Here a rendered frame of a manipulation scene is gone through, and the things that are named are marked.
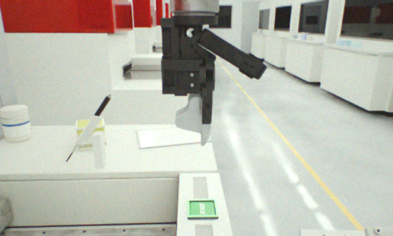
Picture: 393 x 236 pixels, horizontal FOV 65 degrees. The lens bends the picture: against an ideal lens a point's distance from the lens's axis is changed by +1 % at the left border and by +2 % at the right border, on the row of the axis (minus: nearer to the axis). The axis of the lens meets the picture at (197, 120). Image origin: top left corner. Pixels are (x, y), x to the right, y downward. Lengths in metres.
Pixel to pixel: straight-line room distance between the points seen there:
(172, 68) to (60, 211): 0.50
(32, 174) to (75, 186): 0.10
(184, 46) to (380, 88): 4.61
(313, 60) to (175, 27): 6.46
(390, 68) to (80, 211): 4.62
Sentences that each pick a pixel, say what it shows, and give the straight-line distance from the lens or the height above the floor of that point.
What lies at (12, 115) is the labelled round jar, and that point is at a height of 1.05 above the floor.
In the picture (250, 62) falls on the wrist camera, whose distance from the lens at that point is 0.47.
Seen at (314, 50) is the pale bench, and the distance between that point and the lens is 6.86.
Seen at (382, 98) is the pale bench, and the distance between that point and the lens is 5.06.
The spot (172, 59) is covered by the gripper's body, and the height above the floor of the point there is 1.24.
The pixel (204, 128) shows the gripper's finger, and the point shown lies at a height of 1.13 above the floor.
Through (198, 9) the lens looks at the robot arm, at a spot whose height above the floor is 1.31.
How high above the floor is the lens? 1.30
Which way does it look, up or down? 18 degrees down
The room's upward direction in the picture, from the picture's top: straight up
